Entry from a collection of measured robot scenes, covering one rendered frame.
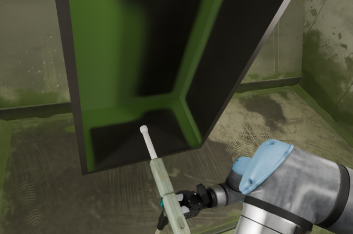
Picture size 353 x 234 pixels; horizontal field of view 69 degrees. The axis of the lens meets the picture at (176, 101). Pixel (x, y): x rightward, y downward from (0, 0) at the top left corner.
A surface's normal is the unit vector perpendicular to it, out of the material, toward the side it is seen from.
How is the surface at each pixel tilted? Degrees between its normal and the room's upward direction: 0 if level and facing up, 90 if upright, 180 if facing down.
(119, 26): 100
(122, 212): 0
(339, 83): 90
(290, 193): 32
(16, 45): 57
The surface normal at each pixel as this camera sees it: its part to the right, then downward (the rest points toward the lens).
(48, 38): 0.37, 0.15
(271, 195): -0.51, -0.47
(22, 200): 0.15, -0.74
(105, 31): 0.33, 0.77
